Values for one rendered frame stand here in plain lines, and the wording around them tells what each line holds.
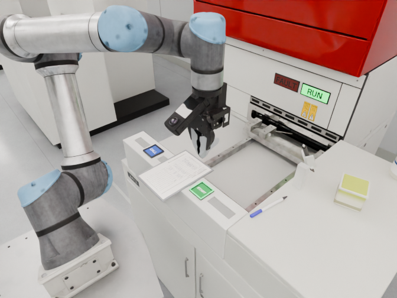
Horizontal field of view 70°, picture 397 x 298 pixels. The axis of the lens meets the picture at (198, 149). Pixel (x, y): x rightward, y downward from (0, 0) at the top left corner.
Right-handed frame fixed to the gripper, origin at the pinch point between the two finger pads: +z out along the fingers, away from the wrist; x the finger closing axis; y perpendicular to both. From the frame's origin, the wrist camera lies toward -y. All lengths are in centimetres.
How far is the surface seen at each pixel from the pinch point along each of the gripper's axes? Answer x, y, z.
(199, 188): 0.7, 0.7, 14.2
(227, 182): 6.6, 20.5, 28.6
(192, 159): 12.8, 8.2, 14.3
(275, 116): 14, 57, 17
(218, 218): -11.0, -2.6, 14.6
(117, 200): 102, 9, 111
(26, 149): 213, -23, 111
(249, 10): 32, 54, -24
